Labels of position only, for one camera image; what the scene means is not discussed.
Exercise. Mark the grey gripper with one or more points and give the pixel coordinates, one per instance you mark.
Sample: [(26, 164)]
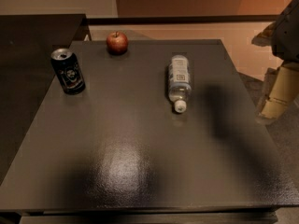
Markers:
[(288, 36)]

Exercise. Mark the red apple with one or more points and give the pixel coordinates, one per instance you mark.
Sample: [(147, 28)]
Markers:
[(117, 43)]

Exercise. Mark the black soda can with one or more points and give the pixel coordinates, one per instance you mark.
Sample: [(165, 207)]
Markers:
[(67, 70)]

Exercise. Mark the clear plastic water bottle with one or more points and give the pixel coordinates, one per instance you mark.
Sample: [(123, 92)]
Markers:
[(179, 83)]

